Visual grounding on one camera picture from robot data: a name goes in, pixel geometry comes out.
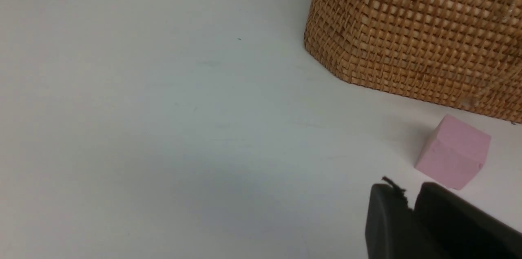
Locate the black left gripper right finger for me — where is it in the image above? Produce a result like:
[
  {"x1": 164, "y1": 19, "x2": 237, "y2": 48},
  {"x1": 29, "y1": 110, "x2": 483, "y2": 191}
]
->
[{"x1": 414, "y1": 182, "x2": 522, "y2": 259}]

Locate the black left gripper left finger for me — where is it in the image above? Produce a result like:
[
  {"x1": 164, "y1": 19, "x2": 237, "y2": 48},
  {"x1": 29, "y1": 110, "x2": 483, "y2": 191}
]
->
[{"x1": 365, "y1": 177, "x2": 445, "y2": 259}]

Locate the pink foam cube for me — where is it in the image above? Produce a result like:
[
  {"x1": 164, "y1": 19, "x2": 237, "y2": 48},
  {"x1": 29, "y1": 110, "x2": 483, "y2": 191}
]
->
[{"x1": 414, "y1": 114, "x2": 492, "y2": 190}]

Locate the woven wicker basket green lining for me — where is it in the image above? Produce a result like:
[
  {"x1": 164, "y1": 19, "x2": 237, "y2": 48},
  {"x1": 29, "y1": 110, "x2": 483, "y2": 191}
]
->
[{"x1": 304, "y1": 0, "x2": 522, "y2": 123}]

